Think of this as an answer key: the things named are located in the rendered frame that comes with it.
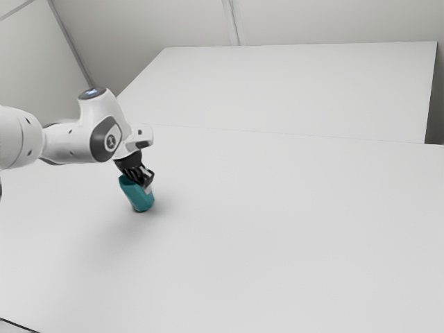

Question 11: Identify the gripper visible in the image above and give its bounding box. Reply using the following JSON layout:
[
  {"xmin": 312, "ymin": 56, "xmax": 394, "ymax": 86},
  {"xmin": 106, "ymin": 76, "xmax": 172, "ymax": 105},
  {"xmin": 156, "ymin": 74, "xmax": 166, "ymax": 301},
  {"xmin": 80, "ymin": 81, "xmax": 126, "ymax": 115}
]
[{"xmin": 113, "ymin": 151, "xmax": 157, "ymax": 195}]

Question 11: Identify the teal faceted mug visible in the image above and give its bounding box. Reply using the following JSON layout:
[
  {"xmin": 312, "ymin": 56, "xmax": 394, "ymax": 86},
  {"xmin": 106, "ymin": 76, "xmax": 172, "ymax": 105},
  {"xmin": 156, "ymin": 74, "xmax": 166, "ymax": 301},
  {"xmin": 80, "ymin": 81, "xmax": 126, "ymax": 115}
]
[{"xmin": 118, "ymin": 174, "xmax": 156, "ymax": 214}]

